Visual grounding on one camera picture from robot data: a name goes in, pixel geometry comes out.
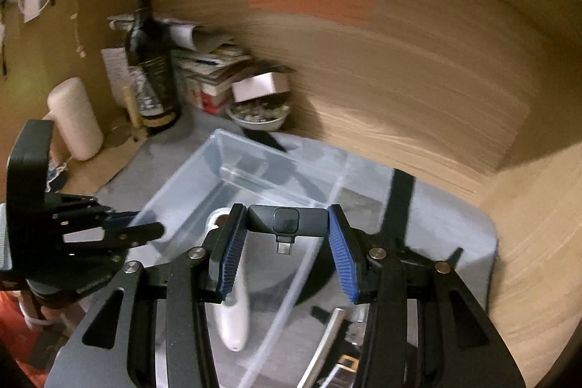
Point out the beige lip balm tube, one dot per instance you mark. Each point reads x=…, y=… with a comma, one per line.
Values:
x=132, y=106

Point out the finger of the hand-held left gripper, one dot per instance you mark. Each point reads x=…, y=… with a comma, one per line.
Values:
x=116, y=217
x=136, y=233

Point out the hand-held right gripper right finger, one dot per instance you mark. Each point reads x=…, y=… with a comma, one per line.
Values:
x=343, y=260

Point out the stack of books and papers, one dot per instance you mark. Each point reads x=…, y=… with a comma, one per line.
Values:
x=209, y=65

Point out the small white box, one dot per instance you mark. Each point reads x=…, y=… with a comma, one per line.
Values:
x=259, y=85

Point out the dark wine bottle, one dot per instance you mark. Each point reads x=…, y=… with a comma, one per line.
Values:
x=152, y=65

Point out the handwritten white note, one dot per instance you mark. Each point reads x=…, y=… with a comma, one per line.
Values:
x=113, y=65

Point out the white handheld massager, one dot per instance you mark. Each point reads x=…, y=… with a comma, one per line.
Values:
x=234, y=315

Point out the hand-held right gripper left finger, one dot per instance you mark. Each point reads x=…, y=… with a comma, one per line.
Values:
x=229, y=260

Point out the silver metal piece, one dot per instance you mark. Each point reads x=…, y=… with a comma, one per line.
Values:
x=325, y=342

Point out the grey patterned mat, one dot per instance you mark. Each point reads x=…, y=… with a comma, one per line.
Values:
x=432, y=233

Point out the black and gold tube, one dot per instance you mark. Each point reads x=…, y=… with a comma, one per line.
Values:
x=348, y=363

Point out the black USB dongle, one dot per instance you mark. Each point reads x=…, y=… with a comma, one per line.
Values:
x=286, y=222

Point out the clear plastic storage box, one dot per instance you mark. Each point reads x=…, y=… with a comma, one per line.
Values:
x=273, y=170

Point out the bowl of beads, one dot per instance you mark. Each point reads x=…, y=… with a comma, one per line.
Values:
x=259, y=113

